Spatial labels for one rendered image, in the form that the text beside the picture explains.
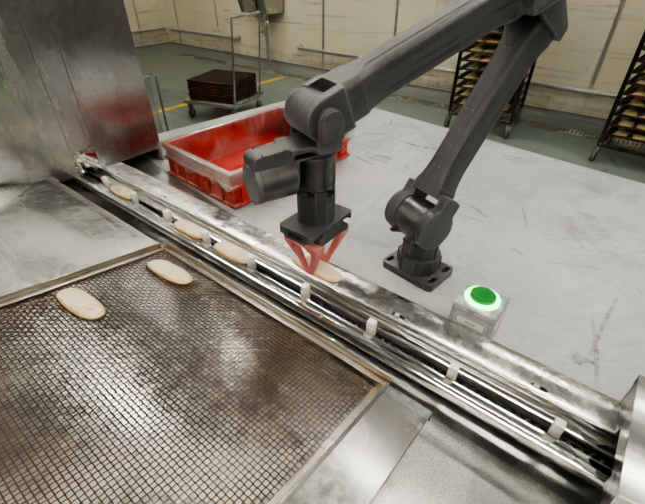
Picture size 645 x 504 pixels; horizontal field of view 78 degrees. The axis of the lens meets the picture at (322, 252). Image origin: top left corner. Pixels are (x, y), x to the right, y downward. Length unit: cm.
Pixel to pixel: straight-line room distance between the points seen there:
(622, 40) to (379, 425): 457
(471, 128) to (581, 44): 419
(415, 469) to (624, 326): 48
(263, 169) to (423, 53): 26
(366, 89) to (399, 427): 41
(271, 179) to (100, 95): 82
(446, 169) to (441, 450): 43
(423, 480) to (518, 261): 53
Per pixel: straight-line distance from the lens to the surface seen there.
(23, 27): 120
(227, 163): 130
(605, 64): 489
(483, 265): 90
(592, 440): 65
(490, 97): 74
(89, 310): 67
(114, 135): 130
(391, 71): 57
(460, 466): 60
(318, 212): 58
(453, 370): 62
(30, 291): 75
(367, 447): 50
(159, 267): 75
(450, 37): 63
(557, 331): 81
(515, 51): 76
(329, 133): 51
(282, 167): 53
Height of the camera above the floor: 134
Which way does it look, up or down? 36 degrees down
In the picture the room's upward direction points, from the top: straight up
